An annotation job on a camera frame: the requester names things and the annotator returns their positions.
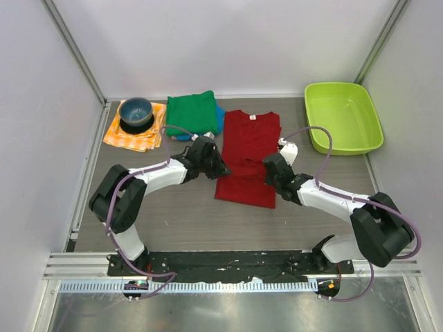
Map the red t-shirt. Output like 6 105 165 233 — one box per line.
215 110 281 209

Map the lime green plastic tub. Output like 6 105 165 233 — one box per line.
305 82 384 156

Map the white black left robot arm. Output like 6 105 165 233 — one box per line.
89 136 231 276

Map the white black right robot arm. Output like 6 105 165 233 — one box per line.
263 153 415 273

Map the green folded t-shirt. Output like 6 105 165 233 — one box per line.
165 91 219 137

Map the blue folded t-shirt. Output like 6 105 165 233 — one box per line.
171 105 226 141

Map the black saucer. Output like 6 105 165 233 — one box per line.
119 116 155 135

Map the blue ceramic bowl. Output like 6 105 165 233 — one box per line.
118 98 154 127

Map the orange checkered cloth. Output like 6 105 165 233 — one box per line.
103 100 166 152

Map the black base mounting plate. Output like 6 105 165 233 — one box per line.
107 249 356 283

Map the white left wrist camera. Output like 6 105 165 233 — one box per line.
191 131 215 141

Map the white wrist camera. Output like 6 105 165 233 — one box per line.
278 138 298 167
191 131 215 141

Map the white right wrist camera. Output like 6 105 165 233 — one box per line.
278 138 298 167

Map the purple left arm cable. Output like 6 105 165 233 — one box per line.
105 125 212 300

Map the white slotted cable duct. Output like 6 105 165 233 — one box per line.
59 279 318 293

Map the right aluminium frame post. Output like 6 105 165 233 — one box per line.
354 0 411 85

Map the aluminium frame post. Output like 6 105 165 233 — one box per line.
354 0 411 85
41 0 107 106

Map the left aluminium frame post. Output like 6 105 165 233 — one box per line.
41 0 107 106

